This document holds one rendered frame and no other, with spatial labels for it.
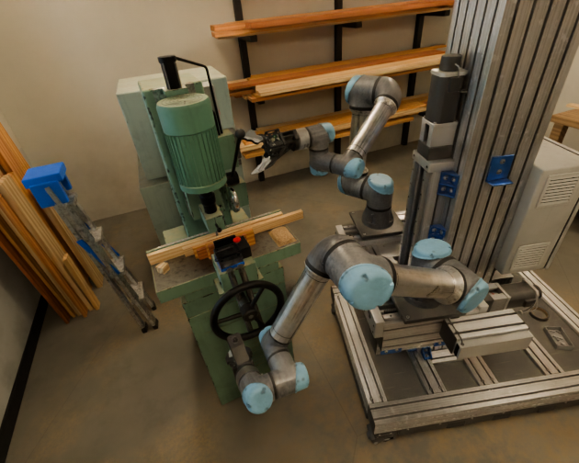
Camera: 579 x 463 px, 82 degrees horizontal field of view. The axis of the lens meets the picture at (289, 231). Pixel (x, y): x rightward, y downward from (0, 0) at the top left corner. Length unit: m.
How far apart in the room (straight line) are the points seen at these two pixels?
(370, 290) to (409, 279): 0.15
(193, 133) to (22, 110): 2.63
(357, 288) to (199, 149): 0.71
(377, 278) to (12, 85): 3.32
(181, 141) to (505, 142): 1.04
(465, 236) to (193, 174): 1.03
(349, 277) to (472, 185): 0.67
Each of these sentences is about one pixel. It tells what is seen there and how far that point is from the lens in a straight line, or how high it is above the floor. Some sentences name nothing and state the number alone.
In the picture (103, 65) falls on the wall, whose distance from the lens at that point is 3.49.
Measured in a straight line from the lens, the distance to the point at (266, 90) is 3.16.
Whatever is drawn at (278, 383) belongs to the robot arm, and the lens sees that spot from 1.01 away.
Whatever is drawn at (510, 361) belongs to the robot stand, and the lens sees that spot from 2.06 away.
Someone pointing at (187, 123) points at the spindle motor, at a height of 1.45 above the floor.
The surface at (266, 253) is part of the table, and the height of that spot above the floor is 0.90.
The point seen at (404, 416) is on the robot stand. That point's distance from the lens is 1.73.
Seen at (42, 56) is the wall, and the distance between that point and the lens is 3.54.
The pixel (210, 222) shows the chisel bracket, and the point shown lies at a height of 1.05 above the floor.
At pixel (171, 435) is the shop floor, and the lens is 2.05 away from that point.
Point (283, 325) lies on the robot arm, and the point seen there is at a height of 0.96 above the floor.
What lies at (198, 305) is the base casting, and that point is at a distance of 1.43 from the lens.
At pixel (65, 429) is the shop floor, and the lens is 2.34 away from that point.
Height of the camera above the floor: 1.76
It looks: 36 degrees down
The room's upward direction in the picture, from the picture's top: 6 degrees counter-clockwise
